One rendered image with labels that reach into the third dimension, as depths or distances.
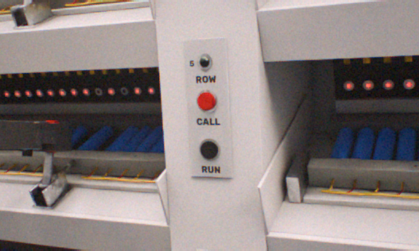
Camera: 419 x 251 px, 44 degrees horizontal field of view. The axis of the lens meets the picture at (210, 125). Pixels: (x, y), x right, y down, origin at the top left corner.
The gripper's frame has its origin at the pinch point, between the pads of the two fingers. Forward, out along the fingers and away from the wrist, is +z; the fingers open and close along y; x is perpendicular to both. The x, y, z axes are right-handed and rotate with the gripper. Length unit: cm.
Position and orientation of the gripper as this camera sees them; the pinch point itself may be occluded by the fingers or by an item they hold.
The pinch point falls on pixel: (34, 137)
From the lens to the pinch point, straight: 57.6
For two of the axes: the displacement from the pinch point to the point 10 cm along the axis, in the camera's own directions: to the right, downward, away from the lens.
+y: 9.1, 0.1, -4.1
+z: 4.0, 0.5, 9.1
